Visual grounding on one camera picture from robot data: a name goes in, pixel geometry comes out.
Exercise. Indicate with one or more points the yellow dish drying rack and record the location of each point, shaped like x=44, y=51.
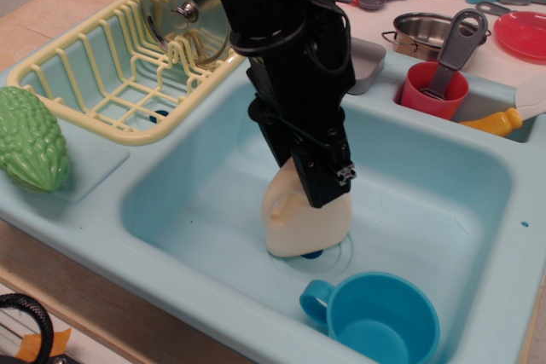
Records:
x=108, y=76

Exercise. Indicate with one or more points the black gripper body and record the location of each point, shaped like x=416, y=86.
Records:
x=300, y=56

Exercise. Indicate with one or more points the white utensil handle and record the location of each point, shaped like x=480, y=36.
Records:
x=530, y=97

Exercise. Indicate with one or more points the red cup in compartment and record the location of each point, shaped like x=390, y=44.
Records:
x=418, y=77

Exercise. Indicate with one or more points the cream detergent bottle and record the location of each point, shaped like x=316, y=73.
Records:
x=292, y=226

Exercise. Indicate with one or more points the yellow plastic bottle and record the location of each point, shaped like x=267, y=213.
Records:
x=498, y=124

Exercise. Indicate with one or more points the blue plastic cup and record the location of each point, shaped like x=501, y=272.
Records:
x=379, y=315

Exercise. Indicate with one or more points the grey toy faucet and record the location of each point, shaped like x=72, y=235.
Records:
x=368, y=61

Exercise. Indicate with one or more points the orange tape piece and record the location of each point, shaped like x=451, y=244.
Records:
x=39, y=348

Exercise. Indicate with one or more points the green bitter melon toy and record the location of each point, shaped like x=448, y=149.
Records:
x=34, y=151

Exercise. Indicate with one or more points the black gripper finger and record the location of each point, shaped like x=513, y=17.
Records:
x=278, y=132
x=323, y=162

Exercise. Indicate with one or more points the red plastic plate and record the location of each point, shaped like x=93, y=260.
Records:
x=522, y=34

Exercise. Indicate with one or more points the steel pot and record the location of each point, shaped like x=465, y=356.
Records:
x=420, y=35

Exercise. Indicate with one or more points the light blue toy sink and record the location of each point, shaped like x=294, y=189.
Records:
x=458, y=212

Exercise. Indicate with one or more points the steel pot lid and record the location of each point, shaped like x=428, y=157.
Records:
x=203, y=23

